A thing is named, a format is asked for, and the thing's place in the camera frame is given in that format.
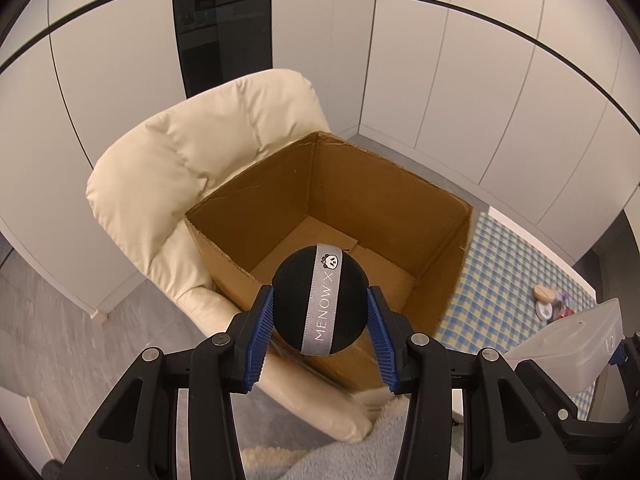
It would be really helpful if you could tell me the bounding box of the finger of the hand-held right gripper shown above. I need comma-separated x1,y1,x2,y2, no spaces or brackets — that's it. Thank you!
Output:
609,329,640,377
514,359,582,427

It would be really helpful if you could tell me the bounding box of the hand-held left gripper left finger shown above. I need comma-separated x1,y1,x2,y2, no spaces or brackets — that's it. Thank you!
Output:
60,284,276,480

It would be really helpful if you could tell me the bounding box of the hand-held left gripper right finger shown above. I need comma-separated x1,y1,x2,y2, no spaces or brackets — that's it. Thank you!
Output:
366,284,582,480

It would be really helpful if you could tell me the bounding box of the translucent plastic storage box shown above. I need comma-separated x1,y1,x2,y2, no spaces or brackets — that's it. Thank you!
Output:
504,298,626,394

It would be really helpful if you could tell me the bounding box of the black round powder puff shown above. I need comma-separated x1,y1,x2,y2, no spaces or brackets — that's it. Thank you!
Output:
271,241,371,358

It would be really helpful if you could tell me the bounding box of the large brown cardboard box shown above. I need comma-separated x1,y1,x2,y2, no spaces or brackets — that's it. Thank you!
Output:
184,131,474,393

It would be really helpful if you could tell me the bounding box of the white low table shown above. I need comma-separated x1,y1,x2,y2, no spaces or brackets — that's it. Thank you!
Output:
451,206,600,426

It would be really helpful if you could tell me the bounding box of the light blue fleece robe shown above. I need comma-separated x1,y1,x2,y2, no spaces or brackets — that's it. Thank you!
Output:
242,400,416,480

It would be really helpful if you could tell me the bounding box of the blue yellow checkered cloth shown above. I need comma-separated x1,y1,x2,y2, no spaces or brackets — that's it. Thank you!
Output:
432,209,602,422

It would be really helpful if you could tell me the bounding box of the cream padded armchair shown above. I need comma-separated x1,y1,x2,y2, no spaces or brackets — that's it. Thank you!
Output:
86,68,375,443

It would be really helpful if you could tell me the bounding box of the black glass cabinet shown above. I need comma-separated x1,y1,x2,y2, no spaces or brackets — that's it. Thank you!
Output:
171,0,274,99

